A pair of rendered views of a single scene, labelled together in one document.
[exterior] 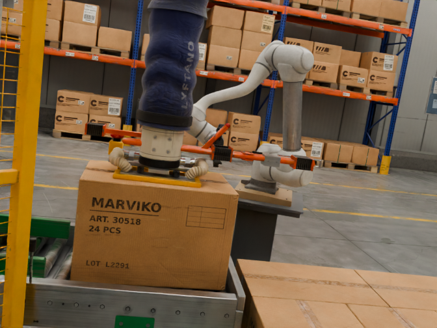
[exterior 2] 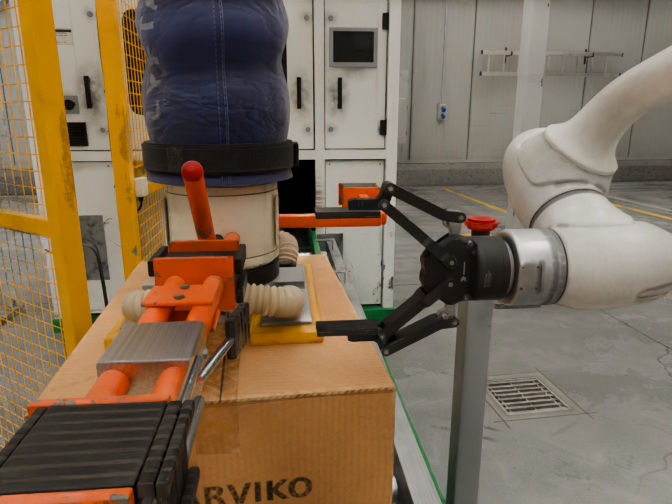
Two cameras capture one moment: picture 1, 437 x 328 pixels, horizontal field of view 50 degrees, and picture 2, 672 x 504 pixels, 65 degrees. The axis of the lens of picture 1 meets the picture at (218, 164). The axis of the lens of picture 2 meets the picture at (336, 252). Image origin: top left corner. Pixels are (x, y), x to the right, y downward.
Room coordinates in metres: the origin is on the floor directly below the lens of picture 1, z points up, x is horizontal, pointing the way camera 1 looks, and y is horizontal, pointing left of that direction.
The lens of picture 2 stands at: (2.11, -0.56, 1.25)
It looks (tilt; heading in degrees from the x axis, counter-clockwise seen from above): 15 degrees down; 92
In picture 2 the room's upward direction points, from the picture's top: straight up
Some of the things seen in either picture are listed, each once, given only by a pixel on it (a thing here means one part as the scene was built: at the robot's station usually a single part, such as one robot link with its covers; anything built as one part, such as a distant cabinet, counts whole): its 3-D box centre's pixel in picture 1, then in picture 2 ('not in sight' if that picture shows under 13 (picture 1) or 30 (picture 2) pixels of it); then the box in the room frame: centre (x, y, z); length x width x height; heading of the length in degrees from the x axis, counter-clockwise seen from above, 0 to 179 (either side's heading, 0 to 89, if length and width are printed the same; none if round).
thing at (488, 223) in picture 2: (117, 136); (481, 227); (2.37, 0.53, 1.02); 0.07 x 0.07 x 0.04
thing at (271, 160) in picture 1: (270, 160); (157, 367); (1.97, -0.22, 1.07); 0.07 x 0.07 x 0.04; 8
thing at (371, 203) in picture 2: not in sight; (371, 195); (2.13, 0.01, 1.16); 0.05 x 0.01 x 0.03; 8
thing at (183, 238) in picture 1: (153, 222); (235, 413); (1.91, 0.24, 0.75); 0.60 x 0.40 x 0.40; 101
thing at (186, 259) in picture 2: (221, 152); (200, 273); (1.94, 0.00, 1.08); 0.10 x 0.08 x 0.06; 8
